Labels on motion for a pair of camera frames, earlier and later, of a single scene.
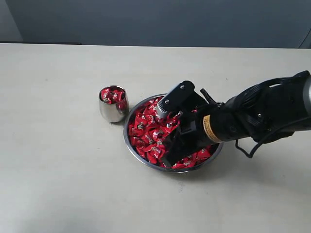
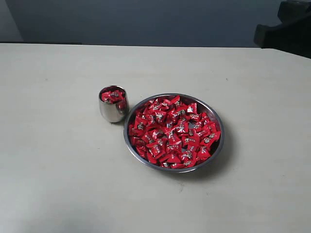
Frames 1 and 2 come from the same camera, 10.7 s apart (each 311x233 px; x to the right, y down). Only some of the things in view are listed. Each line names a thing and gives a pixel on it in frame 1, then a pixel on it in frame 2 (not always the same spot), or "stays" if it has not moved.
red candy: [112, 94] stays
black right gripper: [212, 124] to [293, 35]
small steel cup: [113, 103] stays
